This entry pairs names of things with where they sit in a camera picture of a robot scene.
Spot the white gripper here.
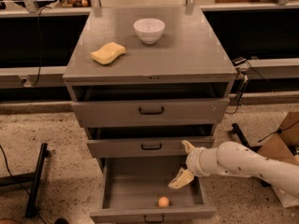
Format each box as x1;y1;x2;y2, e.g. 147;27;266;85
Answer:
168;140;208;189

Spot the small orange fruit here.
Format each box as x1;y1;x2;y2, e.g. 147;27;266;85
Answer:
158;197;170;207

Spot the grey bottom drawer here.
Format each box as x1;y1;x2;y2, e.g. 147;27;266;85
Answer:
90;156;216;224

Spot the grey drawer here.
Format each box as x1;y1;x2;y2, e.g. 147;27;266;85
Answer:
87;136;214;158
90;156;216;224
72;98;228;128

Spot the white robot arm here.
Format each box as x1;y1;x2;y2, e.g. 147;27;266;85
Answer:
168;140;299;199

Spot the grey top drawer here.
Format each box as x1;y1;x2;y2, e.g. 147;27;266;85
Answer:
72;98;228;128

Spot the grey middle drawer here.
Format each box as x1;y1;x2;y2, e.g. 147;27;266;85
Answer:
87;136;214;158

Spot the grey drawer cabinet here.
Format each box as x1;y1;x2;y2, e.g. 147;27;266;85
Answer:
62;5;238;173

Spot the black metal leg right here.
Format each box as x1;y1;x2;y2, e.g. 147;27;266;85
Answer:
231;122;273;188

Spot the brown cardboard box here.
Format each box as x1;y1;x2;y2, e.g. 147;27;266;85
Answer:
257;110;299;208

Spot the yellow sponge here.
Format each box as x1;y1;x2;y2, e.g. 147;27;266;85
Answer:
91;42;126;65

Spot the white ceramic bowl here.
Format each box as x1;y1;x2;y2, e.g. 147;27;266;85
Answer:
134;18;165;45

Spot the black metal stand left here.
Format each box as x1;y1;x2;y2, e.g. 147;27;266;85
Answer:
0;143;50;218

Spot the black cable right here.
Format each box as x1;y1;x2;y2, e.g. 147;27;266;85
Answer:
225;56;275;116

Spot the black floor cable left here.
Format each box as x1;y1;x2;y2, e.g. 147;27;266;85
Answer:
0;145;48;224

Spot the black power cable left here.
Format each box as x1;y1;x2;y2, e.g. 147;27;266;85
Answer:
20;5;52;88

